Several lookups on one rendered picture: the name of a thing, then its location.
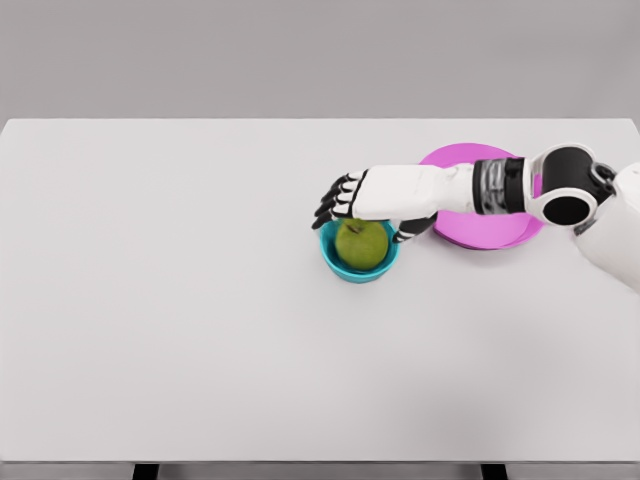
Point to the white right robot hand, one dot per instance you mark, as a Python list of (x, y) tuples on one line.
[(390, 192)]

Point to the green apple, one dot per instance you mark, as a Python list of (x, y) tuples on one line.
[(362, 245)]

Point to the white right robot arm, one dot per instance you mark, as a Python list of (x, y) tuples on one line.
[(565, 192)]

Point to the blue bowl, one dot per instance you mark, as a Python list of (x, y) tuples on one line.
[(350, 272)]

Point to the pink plate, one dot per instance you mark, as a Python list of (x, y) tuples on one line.
[(480, 231)]

